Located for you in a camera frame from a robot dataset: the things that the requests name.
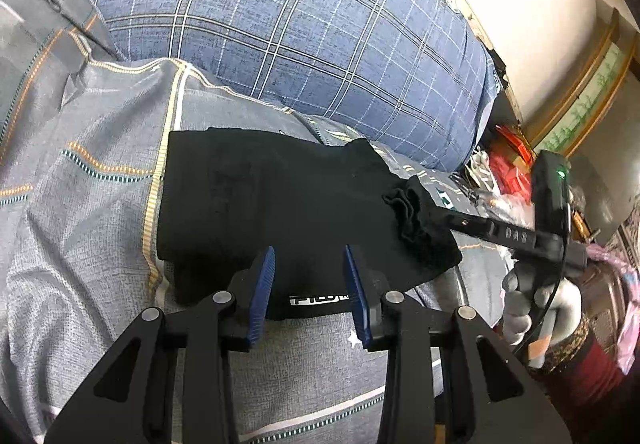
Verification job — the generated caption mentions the black cable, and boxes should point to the black cable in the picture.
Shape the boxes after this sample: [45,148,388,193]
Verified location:
[512,204,575,361]

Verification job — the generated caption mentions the blue plaid pillow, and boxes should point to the blue plaid pillow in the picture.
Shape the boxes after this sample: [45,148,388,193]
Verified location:
[56,0,501,173]

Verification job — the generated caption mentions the person's right forearm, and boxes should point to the person's right forearm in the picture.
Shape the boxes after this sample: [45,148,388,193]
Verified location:
[535,314,632,405]

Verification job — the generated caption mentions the framed bamboo picture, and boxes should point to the framed bamboo picture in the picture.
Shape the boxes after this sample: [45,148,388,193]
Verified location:
[523,9,637,162]

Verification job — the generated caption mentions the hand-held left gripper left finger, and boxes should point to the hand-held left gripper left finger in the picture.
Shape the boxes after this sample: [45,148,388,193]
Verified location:
[44,245,277,444]

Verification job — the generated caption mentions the red packets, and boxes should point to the red packets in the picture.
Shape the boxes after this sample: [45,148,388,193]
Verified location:
[488,124,537,205]

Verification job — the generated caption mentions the pink plastic bag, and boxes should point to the pink plastic bag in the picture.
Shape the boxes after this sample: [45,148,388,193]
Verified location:
[588,244,640,375]

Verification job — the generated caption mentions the black pants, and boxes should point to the black pants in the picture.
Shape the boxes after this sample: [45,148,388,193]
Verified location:
[155,126,463,321]

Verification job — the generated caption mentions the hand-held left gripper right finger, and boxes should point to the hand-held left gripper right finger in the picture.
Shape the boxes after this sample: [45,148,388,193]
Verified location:
[342,244,574,444]

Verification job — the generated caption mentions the grey pillow with orange stripes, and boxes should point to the grey pillow with orange stripes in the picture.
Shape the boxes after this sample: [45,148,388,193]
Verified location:
[0,0,124,135]

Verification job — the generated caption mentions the person's right hand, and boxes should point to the person's right hand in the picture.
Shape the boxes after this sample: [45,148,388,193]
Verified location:
[501,266,583,366]

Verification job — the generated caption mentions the grey striped bed sheet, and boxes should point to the grey striped bed sheet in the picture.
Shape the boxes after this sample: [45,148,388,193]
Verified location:
[0,58,526,444]

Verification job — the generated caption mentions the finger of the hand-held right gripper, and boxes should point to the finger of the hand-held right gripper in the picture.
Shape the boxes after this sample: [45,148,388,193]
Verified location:
[436,208,496,241]

